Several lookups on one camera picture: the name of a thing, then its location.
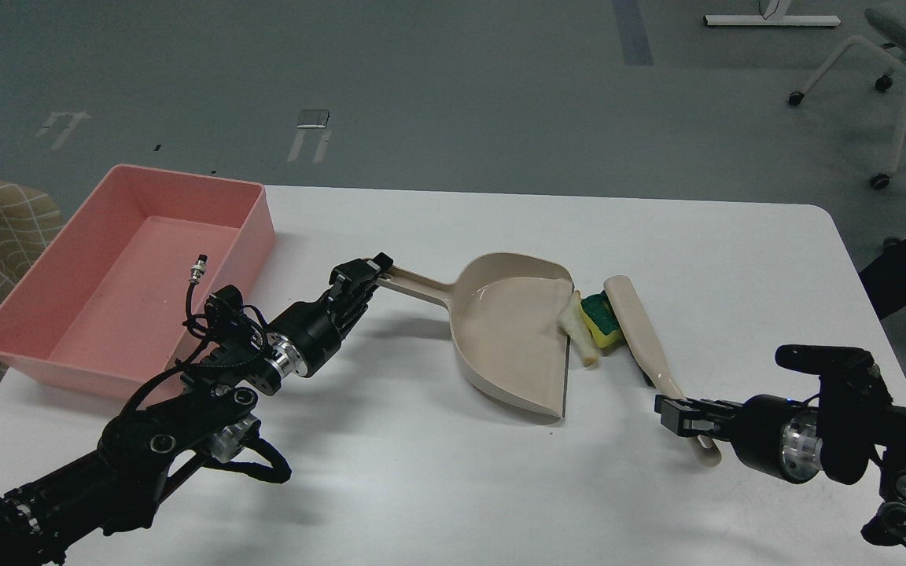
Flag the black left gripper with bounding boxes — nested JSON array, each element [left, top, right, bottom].
[[271, 253, 393, 377]]

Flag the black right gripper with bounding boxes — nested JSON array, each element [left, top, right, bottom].
[[654, 395, 823, 484]]

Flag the beige hand brush black bristles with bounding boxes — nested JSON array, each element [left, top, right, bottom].
[[603, 275, 723, 469]]

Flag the yellow green sponge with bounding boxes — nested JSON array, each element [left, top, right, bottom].
[[580, 291, 623, 350]]

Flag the beige plastic dustpan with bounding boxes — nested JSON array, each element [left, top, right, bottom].
[[380, 253, 575, 421]]

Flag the white bread crust piece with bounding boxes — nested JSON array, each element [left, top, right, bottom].
[[557, 290, 601, 368]]

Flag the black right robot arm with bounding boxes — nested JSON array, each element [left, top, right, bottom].
[[654, 344, 906, 549]]

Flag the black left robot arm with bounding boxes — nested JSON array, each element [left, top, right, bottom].
[[0, 253, 393, 565]]

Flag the pink plastic bin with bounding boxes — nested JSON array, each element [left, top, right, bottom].
[[0, 164, 276, 400]]

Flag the grey metal floor plate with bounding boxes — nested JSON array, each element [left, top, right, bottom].
[[296, 108, 331, 130]]

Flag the white table leg base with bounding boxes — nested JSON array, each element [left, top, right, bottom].
[[702, 1, 842, 28]]

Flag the white office chair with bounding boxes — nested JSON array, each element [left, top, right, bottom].
[[786, 1, 906, 190]]

